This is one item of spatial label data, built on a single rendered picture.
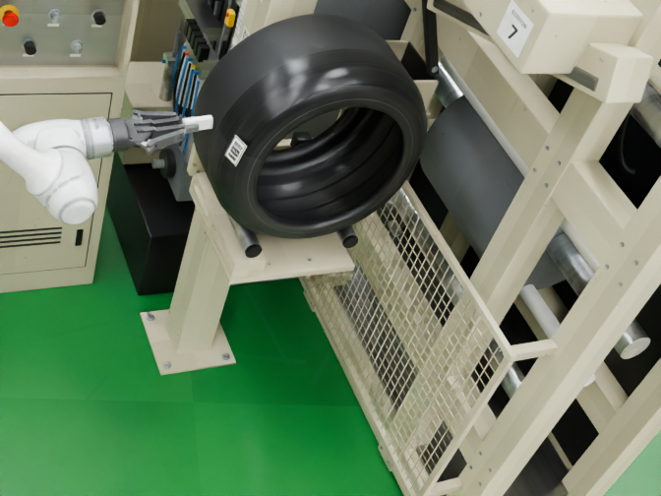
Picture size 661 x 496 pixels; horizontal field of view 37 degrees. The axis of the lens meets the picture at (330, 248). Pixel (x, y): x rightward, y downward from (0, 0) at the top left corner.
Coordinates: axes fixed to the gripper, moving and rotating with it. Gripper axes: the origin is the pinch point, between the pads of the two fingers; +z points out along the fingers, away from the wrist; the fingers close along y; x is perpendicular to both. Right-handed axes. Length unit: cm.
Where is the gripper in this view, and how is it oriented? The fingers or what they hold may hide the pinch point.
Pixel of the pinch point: (197, 123)
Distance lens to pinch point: 227.4
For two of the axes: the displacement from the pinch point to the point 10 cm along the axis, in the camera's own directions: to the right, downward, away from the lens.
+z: 9.2, -1.8, 3.6
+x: -1.5, 6.8, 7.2
